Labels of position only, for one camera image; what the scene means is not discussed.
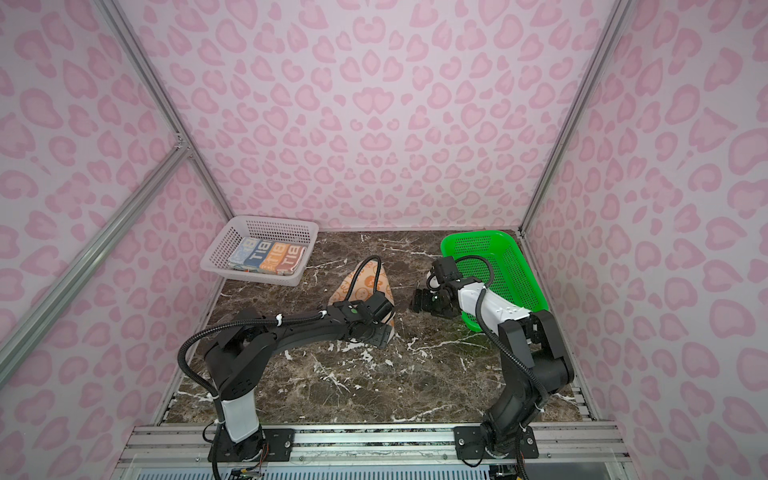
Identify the white plastic basket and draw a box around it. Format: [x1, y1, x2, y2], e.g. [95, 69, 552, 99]
[201, 216, 319, 286]

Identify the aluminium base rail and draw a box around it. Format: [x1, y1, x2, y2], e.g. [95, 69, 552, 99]
[113, 421, 638, 479]

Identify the aluminium frame corner post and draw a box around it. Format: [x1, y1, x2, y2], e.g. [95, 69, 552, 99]
[518, 0, 637, 239]
[93, 0, 234, 219]

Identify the green plastic basket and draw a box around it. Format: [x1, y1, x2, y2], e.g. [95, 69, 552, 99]
[441, 230, 549, 340]

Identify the multicolour rabbit text towel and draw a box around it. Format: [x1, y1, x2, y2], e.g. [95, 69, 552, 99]
[227, 237, 306, 276]

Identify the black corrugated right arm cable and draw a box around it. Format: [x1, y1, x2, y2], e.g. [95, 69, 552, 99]
[427, 254, 553, 480]

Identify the brown pattern towel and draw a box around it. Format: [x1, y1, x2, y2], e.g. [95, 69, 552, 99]
[327, 255, 395, 342]

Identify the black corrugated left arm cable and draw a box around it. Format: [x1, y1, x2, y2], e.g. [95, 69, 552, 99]
[176, 254, 385, 480]

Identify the aluminium frame corner post left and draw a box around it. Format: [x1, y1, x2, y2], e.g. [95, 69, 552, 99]
[93, 0, 234, 219]

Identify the aluminium diagonal frame bar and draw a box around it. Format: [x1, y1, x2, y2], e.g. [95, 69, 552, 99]
[1, 142, 189, 385]

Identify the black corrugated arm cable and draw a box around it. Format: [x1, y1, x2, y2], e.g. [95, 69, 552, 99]
[427, 254, 553, 480]
[176, 254, 385, 480]

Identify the aluminium frame corner post right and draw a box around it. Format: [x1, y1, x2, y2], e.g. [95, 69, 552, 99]
[518, 0, 637, 239]

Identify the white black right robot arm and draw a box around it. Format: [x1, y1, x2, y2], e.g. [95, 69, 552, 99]
[411, 255, 575, 455]

